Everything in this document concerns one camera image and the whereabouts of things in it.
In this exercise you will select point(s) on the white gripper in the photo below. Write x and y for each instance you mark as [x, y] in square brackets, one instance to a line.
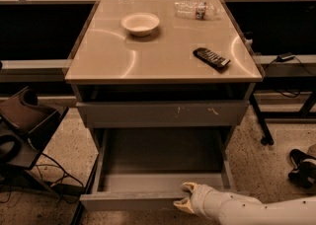
[203, 197]

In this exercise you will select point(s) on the grey drawer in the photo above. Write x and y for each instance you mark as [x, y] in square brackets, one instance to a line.
[162, 114]
[144, 168]

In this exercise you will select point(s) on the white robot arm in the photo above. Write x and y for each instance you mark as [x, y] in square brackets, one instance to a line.
[229, 208]

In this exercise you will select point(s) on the grey top drawer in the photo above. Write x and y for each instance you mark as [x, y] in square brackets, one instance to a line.
[162, 114]

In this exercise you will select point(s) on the grey drawer cabinet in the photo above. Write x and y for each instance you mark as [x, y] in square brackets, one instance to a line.
[111, 65]

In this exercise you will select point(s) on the black table leg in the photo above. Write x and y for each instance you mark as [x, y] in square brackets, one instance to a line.
[267, 138]

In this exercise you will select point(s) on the black diagonal floor bar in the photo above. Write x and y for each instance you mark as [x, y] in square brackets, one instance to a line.
[91, 185]

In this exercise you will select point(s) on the black shoe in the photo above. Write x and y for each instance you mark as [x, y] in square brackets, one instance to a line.
[304, 172]

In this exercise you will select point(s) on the black snack bar packet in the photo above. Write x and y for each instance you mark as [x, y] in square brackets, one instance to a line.
[211, 58]

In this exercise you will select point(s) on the black power adapter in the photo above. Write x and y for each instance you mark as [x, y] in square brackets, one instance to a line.
[285, 57]

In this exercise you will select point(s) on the white bowl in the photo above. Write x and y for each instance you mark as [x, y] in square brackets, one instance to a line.
[140, 24]

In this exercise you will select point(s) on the clear plastic water bottle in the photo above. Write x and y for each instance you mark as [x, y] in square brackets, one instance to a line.
[196, 10]

